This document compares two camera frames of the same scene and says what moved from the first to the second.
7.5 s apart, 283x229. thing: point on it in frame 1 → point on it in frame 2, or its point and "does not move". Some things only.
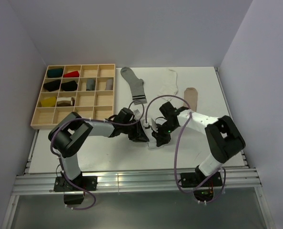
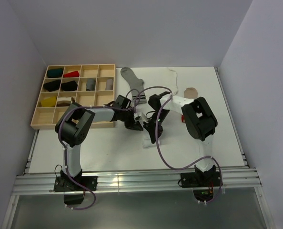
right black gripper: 161,139 → 151,130
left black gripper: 139,135 → 133,125
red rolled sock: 72,74 does not move
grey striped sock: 136,85 does not move
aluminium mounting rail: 140,182 does not move
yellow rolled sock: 50,102 does not move
